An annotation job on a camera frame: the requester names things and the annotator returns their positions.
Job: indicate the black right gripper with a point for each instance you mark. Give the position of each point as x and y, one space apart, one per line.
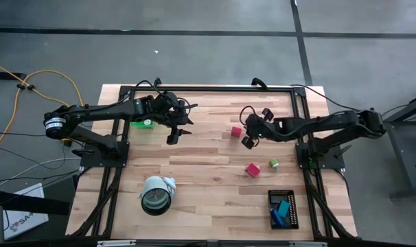
259 128

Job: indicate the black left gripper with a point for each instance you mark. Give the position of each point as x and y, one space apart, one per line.
165 115

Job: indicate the small red cube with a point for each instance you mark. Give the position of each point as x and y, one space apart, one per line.
236 131

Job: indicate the small green cylinder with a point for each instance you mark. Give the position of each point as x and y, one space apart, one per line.
273 163

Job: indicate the white and black charger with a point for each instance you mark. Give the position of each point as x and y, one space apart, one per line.
147 121

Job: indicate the large red cube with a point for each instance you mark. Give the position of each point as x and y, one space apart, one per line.
252 170

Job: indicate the black plastic basket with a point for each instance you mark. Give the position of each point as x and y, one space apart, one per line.
293 212

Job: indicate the dark blue block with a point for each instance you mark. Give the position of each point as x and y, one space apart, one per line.
277 218

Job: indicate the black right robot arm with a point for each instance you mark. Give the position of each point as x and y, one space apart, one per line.
318 123

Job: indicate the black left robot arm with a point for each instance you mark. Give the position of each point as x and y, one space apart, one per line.
101 109

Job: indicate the green plastic basket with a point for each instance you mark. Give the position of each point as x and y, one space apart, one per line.
138 125

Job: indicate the white cup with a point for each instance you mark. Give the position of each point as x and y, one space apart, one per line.
153 183

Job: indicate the black flat bar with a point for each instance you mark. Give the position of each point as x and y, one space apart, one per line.
40 205

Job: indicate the white printed box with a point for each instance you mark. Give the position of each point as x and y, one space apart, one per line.
26 223

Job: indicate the black metal table frame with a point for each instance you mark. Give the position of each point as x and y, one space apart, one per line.
211 88

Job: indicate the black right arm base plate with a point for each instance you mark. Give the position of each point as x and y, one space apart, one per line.
333 164

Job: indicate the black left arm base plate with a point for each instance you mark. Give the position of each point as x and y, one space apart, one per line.
91 161

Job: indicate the silver metal bracket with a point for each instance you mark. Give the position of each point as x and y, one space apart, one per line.
307 244
117 243

